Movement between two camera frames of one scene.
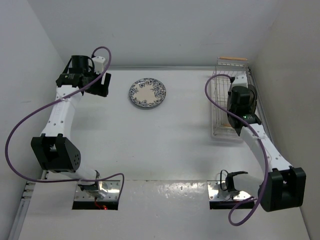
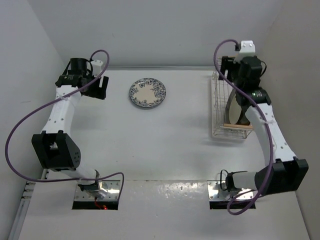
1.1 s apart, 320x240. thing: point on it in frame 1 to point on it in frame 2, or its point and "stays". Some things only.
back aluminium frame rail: [164, 67] stays
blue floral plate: [147, 92] stays
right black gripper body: [231, 109] to [233, 68]
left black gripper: [100, 89] stays
